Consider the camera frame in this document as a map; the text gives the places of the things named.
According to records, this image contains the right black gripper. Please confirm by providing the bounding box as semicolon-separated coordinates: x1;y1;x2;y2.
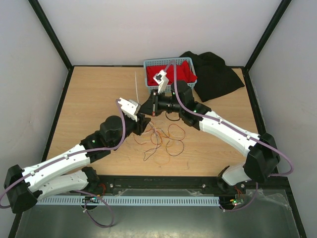
139;89;183;117

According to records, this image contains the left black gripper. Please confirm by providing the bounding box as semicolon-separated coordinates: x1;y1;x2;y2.
111;113;151;148

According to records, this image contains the orange thin wire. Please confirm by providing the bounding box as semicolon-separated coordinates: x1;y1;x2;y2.
146;123;181;166

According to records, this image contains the white zip tie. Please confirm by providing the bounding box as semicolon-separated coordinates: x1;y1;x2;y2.
134;71;140;104

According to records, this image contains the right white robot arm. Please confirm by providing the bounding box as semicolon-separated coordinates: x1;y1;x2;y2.
140;81;280;193

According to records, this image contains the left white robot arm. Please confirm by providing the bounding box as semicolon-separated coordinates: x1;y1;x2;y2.
0;113;151;214

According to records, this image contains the light blue perforated basket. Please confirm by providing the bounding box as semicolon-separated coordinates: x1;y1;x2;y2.
143;57;197;92

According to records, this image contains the red cloth in basket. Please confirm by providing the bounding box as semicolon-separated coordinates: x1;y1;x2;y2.
146;61;197;86

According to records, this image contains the black folded cloth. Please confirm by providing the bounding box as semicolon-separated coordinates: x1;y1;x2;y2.
181;51;245;102

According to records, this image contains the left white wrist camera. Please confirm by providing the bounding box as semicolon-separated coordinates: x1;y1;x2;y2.
118;98;141;122

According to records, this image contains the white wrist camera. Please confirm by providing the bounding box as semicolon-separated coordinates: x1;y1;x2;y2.
118;98;141;122
153;70;169;94

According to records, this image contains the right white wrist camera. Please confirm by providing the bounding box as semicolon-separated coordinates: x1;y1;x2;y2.
153;70;169;94

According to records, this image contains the black metal frame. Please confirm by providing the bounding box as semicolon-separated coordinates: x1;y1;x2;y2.
29;0;306;238

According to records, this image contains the light blue slotted cable duct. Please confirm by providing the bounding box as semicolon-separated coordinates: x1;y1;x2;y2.
37;195;219;207

